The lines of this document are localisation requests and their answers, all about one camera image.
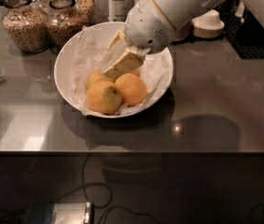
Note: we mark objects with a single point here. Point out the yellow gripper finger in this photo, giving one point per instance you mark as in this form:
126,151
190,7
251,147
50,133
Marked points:
131,59
115,49

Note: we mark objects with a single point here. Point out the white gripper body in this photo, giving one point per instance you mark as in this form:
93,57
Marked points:
147,25

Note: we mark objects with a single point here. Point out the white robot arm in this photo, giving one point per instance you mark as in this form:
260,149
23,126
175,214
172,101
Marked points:
180,13

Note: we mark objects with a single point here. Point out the back right orange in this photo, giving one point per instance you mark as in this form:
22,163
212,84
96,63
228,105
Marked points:
135,72

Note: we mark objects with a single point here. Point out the orange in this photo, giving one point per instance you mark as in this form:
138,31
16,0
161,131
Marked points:
132,88
135,72
103,97
95,76

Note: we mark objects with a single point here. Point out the front right orange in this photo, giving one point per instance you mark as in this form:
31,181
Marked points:
132,88

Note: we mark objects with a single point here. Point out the back left orange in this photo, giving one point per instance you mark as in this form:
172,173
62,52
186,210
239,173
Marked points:
95,76

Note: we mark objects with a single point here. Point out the front left orange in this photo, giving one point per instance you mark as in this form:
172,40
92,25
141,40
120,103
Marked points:
103,97

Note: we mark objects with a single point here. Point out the white bowl on short stack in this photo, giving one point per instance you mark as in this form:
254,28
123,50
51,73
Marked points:
210,19

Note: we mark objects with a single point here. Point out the white paper liner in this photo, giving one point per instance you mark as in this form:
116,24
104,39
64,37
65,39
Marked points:
156,72

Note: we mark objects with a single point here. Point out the glass bottle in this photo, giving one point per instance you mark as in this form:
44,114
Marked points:
119,8

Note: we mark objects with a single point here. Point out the rear glass grain jar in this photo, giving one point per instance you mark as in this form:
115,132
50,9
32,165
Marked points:
86,7

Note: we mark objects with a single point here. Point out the glass grain jar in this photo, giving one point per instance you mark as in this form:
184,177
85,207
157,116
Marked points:
64,20
25,26
86,7

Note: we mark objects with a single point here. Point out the middle glass grain jar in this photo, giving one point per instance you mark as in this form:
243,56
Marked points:
64,20

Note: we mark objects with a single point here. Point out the left glass grain jar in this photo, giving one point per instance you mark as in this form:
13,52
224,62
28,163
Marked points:
25,26

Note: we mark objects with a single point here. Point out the black rubber mat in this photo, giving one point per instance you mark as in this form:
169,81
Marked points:
245,34

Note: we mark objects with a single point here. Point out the metal box below table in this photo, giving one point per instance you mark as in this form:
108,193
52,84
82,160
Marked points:
60,213

